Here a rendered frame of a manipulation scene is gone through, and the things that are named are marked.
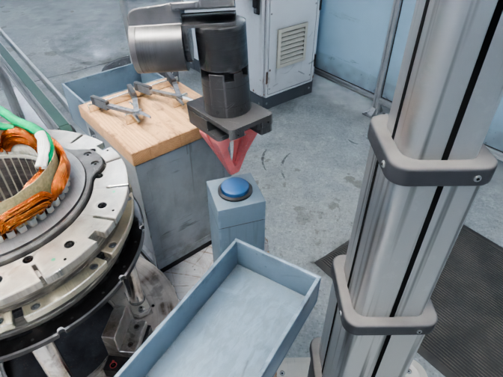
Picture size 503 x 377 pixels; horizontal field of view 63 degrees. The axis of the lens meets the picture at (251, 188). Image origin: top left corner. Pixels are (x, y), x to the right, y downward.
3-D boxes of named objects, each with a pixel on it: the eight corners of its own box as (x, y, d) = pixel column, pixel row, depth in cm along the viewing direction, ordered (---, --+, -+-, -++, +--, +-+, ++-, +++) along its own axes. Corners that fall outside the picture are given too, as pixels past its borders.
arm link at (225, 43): (245, 16, 42) (245, 3, 47) (178, 21, 42) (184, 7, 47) (249, 81, 46) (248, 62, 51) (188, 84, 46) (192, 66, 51)
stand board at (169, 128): (81, 117, 74) (77, 105, 73) (171, 87, 84) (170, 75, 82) (134, 167, 63) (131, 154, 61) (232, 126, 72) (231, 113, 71)
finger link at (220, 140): (224, 190, 54) (216, 127, 49) (195, 167, 59) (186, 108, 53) (263, 170, 58) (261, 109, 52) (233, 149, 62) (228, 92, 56)
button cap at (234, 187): (225, 200, 57) (224, 195, 57) (218, 183, 60) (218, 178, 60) (252, 195, 58) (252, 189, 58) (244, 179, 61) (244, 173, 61)
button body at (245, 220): (224, 317, 72) (217, 211, 56) (215, 286, 77) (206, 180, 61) (263, 307, 74) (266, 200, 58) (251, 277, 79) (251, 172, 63)
